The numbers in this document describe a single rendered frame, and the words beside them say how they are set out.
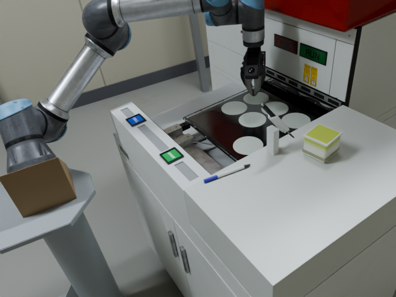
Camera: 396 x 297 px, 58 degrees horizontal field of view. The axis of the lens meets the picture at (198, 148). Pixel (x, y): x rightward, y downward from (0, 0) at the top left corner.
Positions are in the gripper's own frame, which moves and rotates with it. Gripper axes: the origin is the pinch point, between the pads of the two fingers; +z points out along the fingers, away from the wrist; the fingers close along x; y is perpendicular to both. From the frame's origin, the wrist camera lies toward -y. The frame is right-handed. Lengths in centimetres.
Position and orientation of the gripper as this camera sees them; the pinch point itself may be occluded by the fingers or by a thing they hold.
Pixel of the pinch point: (253, 93)
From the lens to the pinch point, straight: 136.1
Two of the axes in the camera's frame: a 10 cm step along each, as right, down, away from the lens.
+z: 1.1, 7.8, 6.1
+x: -9.5, -0.9, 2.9
